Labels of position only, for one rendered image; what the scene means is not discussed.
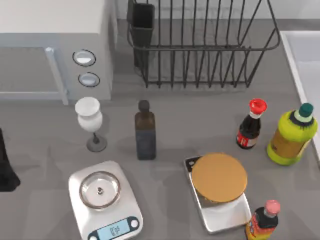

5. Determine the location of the microwave door handle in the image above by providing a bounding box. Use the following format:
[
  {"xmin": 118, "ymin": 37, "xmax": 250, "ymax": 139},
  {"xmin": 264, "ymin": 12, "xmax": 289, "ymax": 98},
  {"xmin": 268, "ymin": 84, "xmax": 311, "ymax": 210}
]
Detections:
[{"xmin": 44, "ymin": 46, "xmax": 70, "ymax": 106}]

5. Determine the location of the silver kitchen scale with display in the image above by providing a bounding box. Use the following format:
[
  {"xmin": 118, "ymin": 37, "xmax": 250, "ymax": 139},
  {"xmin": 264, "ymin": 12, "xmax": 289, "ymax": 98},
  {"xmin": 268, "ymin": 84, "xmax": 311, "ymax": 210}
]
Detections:
[{"xmin": 68, "ymin": 160, "xmax": 144, "ymax": 240}]

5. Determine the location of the pale microwave oven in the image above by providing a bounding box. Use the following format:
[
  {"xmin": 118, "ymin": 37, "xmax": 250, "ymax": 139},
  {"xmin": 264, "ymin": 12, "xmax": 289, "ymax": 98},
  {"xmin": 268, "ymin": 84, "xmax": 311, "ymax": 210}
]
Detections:
[{"xmin": 0, "ymin": 0, "xmax": 118, "ymax": 106}]

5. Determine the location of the pink-capped orange bottle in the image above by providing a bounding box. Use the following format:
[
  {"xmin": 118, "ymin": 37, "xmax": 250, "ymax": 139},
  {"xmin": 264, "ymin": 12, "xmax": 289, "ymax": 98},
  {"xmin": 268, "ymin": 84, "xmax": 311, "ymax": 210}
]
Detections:
[{"xmin": 244, "ymin": 199, "xmax": 281, "ymax": 240}]

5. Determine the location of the white goblet with grey base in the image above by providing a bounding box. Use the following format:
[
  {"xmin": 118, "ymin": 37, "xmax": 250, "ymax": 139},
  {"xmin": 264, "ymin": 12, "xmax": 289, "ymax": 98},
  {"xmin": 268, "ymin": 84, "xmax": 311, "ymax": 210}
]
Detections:
[{"xmin": 74, "ymin": 96, "xmax": 108, "ymax": 153}]

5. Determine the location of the small microwave knob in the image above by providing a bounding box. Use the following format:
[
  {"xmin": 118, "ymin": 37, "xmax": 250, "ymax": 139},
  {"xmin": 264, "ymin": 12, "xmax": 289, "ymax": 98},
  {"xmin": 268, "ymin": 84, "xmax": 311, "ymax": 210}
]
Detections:
[{"xmin": 77, "ymin": 71, "xmax": 101, "ymax": 88}]

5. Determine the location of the large microwave knob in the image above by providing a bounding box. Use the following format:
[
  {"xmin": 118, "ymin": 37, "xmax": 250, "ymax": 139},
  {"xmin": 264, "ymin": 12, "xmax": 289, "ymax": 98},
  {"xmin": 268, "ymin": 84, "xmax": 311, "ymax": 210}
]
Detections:
[{"xmin": 72, "ymin": 48, "xmax": 97, "ymax": 68}]

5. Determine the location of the dark square glass bottle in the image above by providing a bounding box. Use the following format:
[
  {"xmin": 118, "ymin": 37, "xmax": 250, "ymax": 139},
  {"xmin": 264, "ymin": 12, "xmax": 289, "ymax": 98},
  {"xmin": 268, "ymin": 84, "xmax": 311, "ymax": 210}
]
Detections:
[{"xmin": 134, "ymin": 99, "xmax": 158, "ymax": 161}]

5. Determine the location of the dark utensil holder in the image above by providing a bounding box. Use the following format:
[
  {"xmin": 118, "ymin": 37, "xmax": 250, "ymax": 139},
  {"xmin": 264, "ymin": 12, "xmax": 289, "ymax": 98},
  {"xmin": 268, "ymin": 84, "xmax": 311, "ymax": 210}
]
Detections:
[{"xmin": 126, "ymin": 0, "xmax": 156, "ymax": 75}]

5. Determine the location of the dark wire dish rack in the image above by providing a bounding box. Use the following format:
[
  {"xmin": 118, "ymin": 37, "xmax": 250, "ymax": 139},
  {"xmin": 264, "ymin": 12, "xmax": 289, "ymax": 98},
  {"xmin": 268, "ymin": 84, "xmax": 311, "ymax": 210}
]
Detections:
[{"xmin": 126, "ymin": 0, "xmax": 281, "ymax": 89}]

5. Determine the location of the red-capped dark sauce bottle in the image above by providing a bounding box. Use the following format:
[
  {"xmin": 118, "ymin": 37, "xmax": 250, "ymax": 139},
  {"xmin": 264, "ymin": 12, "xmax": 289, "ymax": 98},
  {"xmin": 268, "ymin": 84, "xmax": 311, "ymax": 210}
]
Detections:
[{"xmin": 236, "ymin": 98, "xmax": 268, "ymax": 150}]

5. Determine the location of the yellow-green bottle with teal cap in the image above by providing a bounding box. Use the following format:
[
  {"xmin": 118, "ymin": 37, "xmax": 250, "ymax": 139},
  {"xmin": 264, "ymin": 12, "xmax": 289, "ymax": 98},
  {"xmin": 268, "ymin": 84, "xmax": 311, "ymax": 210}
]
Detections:
[{"xmin": 266, "ymin": 102, "xmax": 318, "ymax": 166}]

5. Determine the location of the silver scale with orange plate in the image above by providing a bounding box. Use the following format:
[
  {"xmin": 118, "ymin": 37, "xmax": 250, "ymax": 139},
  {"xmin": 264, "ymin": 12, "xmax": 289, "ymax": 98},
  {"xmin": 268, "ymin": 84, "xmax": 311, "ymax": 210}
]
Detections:
[{"xmin": 184, "ymin": 152, "xmax": 253, "ymax": 235}]

